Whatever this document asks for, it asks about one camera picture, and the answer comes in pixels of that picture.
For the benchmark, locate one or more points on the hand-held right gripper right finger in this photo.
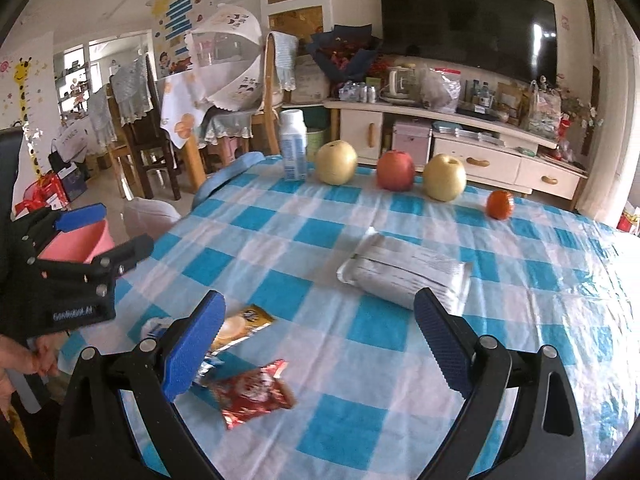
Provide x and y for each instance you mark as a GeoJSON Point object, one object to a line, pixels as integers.
{"type": "Point", "coordinates": [442, 345]}

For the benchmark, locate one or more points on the red apple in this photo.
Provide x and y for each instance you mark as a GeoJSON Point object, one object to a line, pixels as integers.
{"type": "Point", "coordinates": [396, 170]}

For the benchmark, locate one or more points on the yellow giraffe wall sticker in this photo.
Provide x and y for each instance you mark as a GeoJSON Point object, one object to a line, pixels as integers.
{"type": "Point", "coordinates": [22, 90]}

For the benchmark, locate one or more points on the red gift bag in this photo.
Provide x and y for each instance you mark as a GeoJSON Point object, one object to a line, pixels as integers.
{"type": "Point", "coordinates": [45, 195]}

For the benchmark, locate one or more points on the yellow apple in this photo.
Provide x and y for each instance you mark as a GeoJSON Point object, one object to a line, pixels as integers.
{"type": "Point", "coordinates": [444, 177]}

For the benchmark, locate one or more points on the white orange printed tablecloth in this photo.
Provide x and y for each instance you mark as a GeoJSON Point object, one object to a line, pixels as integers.
{"type": "Point", "coordinates": [185, 105]}

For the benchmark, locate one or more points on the white printed food cover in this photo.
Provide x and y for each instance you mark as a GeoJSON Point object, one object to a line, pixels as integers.
{"type": "Point", "coordinates": [225, 50]}

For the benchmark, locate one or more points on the clear plastic bag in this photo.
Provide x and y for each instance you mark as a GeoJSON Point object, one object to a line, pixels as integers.
{"type": "Point", "coordinates": [440, 90]}

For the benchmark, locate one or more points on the white grey wipes packet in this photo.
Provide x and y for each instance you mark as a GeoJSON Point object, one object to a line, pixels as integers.
{"type": "Point", "coordinates": [405, 272]}

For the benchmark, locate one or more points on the light blue chair back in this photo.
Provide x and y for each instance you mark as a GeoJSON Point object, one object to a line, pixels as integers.
{"type": "Point", "coordinates": [230, 170]}

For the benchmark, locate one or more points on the dark blue flower bouquet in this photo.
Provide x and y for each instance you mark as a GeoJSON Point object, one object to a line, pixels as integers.
{"type": "Point", "coordinates": [345, 50]}

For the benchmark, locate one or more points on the white electric kettle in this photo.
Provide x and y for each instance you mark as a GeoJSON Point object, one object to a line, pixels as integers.
{"type": "Point", "coordinates": [400, 82]}

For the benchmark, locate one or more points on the pink plastic bin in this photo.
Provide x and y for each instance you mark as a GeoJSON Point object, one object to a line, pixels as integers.
{"type": "Point", "coordinates": [75, 246]}

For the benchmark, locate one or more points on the person's left hand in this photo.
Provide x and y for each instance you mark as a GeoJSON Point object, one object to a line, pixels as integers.
{"type": "Point", "coordinates": [30, 360]}

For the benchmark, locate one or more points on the small yellow pear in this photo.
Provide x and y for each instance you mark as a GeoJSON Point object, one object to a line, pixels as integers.
{"type": "Point", "coordinates": [336, 162]}

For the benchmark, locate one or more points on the red snack wrapper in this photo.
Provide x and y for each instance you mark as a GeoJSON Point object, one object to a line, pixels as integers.
{"type": "Point", "coordinates": [255, 392]}

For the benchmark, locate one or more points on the brown coffee sachet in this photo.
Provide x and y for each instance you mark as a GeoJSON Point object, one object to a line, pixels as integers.
{"type": "Point", "coordinates": [240, 325]}

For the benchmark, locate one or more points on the pink storage box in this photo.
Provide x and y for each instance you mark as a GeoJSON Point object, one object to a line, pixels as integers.
{"type": "Point", "coordinates": [411, 136]}

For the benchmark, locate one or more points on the white milk bottle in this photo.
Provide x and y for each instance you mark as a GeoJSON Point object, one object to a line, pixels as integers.
{"type": "Point", "coordinates": [292, 145]}

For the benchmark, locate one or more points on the orange tangerine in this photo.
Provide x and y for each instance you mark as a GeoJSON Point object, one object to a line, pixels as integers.
{"type": "Point", "coordinates": [501, 204]}

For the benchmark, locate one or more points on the white television cabinet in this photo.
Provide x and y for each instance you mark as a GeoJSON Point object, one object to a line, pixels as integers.
{"type": "Point", "coordinates": [500, 160]}

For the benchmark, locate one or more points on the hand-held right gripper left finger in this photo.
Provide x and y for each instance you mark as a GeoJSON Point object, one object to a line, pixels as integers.
{"type": "Point", "coordinates": [195, 345]}

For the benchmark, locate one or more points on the black flat television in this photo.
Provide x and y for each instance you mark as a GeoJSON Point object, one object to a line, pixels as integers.
{"type": "Point", "coordinates": [465, 15]}

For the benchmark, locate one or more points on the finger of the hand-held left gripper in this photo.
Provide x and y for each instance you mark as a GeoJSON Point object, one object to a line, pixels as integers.
{"type": "Point", "coordinates": [125, 256]}
{"type": "Point", "coordinates": [80, 219]}

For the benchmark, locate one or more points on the blue checkered plastic tablecloth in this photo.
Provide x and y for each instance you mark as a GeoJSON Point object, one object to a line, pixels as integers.
{"type": "Point", "coordinates": [325, 240]}

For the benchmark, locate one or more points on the dark wooden chair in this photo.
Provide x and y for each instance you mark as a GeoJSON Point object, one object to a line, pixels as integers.
{"type": "Point", "coordinates": [150, 150]}

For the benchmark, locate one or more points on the white woven sack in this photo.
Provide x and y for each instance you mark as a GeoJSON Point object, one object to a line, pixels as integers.
{"type": "Point", "coordinates": [310, 80]}

